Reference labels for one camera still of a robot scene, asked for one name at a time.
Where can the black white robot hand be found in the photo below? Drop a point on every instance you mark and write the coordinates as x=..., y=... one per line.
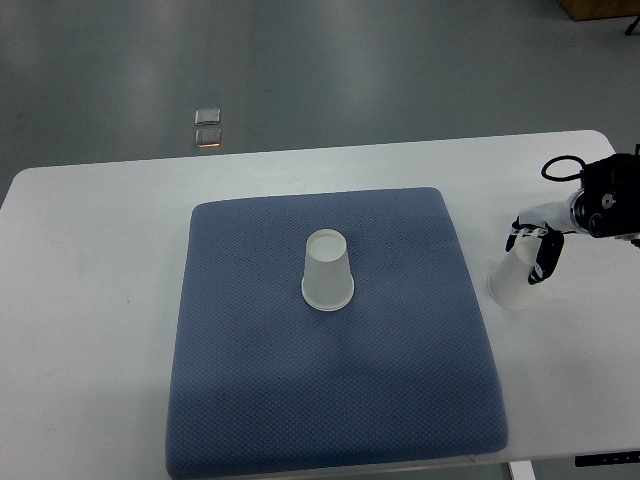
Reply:
x=548, y=222

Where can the white paper cup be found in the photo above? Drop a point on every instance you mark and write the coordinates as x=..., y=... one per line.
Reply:
x=508, y=283
x=327, y=284

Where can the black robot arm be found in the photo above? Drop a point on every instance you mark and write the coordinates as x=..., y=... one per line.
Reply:
x=606, y=205

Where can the white paper cup on mat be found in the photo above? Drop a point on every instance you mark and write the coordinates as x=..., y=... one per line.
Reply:
x=327, y=284

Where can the wooden box corner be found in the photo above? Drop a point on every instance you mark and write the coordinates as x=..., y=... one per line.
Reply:
x=586, y=10

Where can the black tripod leg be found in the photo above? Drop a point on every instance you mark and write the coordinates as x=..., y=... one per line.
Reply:
x=631, y=28

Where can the white table leg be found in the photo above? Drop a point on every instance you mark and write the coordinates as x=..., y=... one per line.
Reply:
x=521, y=470

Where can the black desk control panel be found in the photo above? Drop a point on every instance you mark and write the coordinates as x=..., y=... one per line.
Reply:
x=607, y=459

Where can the blue textured cushion mat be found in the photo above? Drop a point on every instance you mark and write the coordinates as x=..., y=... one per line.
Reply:
x=262, y=382

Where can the upper silver floor socket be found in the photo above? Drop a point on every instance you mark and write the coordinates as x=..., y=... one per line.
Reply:
x=208, y=116

